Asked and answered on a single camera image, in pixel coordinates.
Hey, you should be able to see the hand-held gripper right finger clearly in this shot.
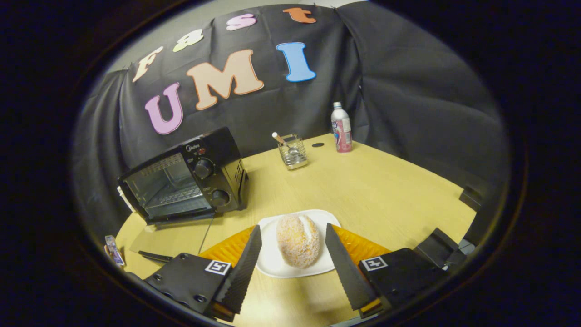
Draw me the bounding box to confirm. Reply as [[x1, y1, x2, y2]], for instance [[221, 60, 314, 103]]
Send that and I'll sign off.
[[325, 223, 450, 319]]

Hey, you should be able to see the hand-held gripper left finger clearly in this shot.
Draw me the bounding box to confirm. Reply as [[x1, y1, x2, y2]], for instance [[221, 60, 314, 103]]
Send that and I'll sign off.
[[144, 225, 263, 323]]

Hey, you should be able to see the round crumb-coated bread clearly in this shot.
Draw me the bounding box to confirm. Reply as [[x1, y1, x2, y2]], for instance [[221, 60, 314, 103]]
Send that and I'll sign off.
[[276, 214, 322, 268]]

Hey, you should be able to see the black toaster oven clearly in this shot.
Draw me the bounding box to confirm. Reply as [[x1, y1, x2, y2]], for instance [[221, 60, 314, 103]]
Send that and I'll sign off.
[[117, 126, 249, 226]]

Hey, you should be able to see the white square plate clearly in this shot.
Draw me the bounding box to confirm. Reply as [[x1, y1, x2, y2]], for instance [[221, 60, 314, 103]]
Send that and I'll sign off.
[[256, 209, 342, 278]]

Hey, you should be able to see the small colourful packet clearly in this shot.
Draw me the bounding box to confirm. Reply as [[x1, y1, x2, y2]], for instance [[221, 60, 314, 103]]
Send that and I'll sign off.
[[104, 234, 125, 268]]

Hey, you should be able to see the pink and white bottle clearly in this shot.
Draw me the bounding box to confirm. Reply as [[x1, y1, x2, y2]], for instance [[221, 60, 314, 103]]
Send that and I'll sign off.
[[330, 102, 354, 153]]

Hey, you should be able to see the black backdrop cloth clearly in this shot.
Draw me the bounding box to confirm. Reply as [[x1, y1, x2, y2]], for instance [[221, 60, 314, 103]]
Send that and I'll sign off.
[[73, 2, 511, 228]]

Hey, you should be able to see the black power cable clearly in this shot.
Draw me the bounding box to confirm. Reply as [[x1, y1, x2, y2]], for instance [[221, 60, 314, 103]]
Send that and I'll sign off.
[[198, 213, 216, 255]]

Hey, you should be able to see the wire mesh utensil holder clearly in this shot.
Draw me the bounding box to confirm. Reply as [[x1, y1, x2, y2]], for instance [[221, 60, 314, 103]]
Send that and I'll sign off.
[[277, 133, 309, 170]]

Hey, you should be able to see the metal spoon with pale handle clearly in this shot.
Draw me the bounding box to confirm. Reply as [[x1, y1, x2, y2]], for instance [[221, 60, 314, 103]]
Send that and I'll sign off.
[[271, 132, 300, 157]]

